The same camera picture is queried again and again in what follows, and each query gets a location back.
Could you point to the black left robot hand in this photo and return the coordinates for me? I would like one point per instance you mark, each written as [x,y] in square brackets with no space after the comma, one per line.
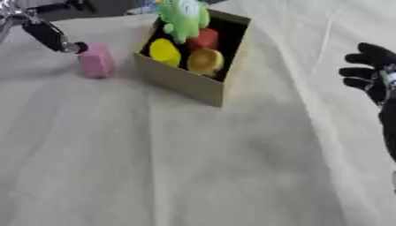
[45,33]

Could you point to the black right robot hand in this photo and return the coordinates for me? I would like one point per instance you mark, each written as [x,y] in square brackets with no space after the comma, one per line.
[375,73]

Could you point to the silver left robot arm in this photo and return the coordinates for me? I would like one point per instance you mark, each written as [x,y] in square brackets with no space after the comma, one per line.
[13,14]

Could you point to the tan cardboard box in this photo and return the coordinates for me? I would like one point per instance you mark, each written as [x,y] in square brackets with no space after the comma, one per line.
[180,81]

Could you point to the pink block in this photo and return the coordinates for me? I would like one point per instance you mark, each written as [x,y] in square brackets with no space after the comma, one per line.
[96,61]

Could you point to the yellow toy lemon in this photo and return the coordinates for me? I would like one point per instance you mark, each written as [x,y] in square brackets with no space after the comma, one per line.
[165,52]

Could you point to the green soft toy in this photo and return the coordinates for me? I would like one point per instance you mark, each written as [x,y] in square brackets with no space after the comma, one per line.
[183,18]

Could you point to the red block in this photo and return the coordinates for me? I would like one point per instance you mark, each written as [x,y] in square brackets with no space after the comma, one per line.
[204,39]

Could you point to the golden toy fruit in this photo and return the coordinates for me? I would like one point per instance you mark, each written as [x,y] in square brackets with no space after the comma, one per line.
[205,61]

